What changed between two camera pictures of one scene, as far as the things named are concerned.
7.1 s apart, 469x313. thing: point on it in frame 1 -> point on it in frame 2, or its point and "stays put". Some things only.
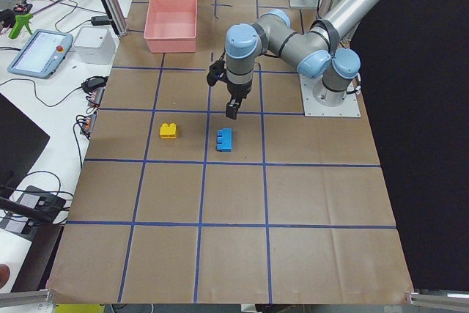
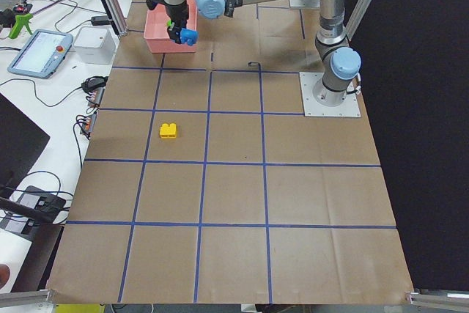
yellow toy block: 168,131 stays put
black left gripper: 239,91 -> 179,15
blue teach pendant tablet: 40,54 stays put
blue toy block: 224,139 -> 188,36
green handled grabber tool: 21,20 stays put
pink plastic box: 171,23 stays put
